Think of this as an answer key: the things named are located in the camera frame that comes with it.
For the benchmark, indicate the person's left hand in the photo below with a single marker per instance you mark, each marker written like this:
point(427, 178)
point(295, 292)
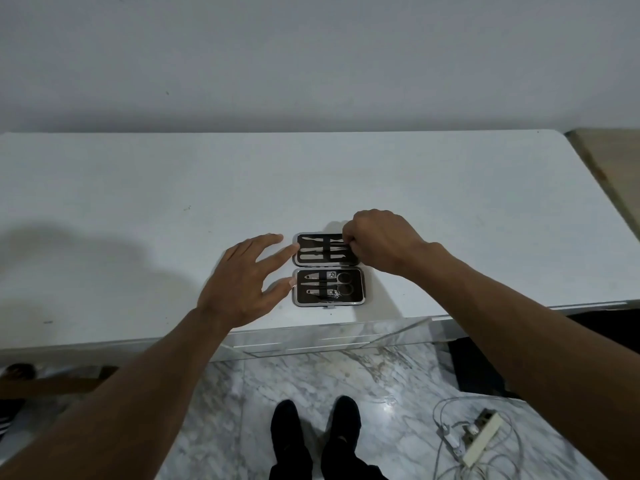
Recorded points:
point(235, 289)

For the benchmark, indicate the person's right hand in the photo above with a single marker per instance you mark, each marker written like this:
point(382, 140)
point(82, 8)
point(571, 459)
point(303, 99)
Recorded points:
point(387, 242)

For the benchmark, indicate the person's left thumb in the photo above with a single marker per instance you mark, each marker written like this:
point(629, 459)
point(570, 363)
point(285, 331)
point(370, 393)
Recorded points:
point(279, 292)

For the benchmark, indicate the person's right fingers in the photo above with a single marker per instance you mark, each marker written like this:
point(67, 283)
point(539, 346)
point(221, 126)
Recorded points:
point(354, 237)

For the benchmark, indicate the person's left middle finger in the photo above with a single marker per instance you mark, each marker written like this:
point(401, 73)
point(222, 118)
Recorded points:
point(262, 242)

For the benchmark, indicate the long steel cuticle tool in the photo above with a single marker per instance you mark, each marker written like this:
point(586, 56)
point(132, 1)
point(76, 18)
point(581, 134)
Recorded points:
point(320, 240)

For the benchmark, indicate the black silver-rimmed manicure case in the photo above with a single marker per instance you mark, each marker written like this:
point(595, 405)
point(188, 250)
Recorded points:
point(350, 294)

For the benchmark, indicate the person's left forearm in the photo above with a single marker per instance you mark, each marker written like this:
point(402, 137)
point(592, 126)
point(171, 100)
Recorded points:
point(125, 404)

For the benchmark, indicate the person's right forearm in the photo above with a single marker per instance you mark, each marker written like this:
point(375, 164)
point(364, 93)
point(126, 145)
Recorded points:
point(525, 339)

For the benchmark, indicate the steel nail file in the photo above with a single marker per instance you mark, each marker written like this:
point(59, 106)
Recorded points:
point(320, 250)

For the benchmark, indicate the steel cuticle pusher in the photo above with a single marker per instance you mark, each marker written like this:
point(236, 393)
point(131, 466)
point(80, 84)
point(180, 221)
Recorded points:
point(320, 256)

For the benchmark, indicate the steel nail clipper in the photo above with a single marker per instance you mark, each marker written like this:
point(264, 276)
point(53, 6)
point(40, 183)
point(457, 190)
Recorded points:
point(320, 293)

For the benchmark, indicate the small steel scissors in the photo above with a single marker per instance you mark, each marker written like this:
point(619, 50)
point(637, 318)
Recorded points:
point(342, 282)

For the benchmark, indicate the person's left black shoe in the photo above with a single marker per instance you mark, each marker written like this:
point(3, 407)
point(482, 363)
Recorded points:
point(287, 434)

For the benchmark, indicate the person's black shoe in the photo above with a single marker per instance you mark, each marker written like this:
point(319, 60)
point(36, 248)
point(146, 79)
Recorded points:
point(287, 434)
point(345, 434)

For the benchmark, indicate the person's right black shoe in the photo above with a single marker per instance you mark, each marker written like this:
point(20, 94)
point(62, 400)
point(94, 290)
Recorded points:
point(345, 434)

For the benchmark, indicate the white plug adapter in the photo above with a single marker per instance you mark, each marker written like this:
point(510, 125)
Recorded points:
point(452, 439)

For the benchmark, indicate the white power strip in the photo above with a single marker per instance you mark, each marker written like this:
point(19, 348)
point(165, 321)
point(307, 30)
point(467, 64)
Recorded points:
point(482, 438)

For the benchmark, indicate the light wooden furniture top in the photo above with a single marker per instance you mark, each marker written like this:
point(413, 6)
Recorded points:
point(612, 169)

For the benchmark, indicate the dark striped object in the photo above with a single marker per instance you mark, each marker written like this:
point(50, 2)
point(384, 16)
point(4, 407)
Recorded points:
point(12, 379)

